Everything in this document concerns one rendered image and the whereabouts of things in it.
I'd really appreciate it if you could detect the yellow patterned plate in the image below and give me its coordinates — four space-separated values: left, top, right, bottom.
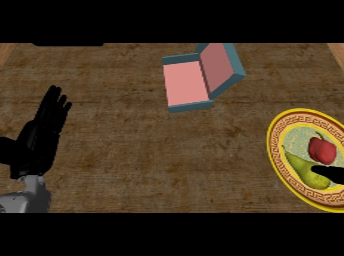
266 107 344 214

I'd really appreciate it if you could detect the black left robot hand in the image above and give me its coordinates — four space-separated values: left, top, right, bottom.
0 84 74 180

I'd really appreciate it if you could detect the green pear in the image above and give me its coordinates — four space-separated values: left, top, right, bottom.
280 144 334 191

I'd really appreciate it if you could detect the red bell pepper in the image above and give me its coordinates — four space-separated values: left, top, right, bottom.
307 131 339 166

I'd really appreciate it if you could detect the teal and pink open box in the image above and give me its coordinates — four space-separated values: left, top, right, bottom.
161 43 248 114

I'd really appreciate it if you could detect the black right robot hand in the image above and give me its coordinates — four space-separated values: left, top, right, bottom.
310 165 344 188

